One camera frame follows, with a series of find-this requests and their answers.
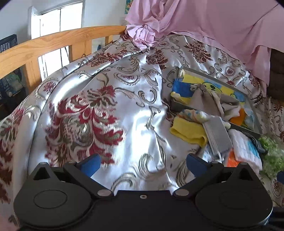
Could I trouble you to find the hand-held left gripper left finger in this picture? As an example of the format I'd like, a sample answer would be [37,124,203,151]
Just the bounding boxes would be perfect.
[28,154,112,198]

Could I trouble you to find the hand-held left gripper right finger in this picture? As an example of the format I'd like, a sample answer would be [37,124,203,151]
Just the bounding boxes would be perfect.
[173,153,259,199]

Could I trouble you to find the yellow cloth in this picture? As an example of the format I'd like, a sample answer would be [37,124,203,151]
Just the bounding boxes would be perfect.
[170,117,209,147]

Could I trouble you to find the grey fabric case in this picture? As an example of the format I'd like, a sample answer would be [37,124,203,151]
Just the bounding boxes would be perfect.
[202,117,233,156]

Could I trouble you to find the black white striped sock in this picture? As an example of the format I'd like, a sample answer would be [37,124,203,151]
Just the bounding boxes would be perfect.
[244,131,268,155]

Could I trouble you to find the white quilted cloth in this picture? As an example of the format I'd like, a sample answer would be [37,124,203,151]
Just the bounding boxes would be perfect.
[228,129,263,170]

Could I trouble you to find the pastel patterned cloth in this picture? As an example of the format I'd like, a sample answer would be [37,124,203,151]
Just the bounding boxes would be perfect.
[177,109,214,123]

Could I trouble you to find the grey tray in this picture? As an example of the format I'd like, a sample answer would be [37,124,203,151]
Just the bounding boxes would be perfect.
[170,66,263,135]

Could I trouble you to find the grey drawstring pouch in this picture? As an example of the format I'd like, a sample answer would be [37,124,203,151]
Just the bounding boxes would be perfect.
[190,83,224,116]

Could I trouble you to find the blue and white packet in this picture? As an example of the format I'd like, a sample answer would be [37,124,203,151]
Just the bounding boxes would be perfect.
[243,107,256,129]

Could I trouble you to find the speckled beige cloth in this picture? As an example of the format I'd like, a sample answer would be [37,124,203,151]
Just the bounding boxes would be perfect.
[213,91,241,121]

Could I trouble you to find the clear jar of green pieces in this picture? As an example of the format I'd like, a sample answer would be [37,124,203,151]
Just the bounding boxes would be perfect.
[258,135,284,178]

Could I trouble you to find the orange and white box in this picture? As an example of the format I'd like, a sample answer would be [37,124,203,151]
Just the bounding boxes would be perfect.
[225,149,241,167]

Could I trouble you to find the frog crayon drawing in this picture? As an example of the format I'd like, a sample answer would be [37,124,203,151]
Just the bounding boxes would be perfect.
[171,73,247,105]

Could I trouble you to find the black plastic crate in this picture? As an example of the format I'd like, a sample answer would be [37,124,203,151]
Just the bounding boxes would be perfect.
[0,34,18,53]
[0,68,26,104]

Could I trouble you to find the wooden bed headboard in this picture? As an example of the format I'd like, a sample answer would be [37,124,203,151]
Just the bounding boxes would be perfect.
[0,25,127,94]

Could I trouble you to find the pink bed sheet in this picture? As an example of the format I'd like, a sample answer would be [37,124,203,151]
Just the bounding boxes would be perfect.
[124,0,284,89]

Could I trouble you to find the window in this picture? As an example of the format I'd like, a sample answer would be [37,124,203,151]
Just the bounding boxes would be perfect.
[28,0,86,80]

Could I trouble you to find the black cable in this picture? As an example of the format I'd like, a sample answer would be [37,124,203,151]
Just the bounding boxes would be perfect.
[59,45,71,65]

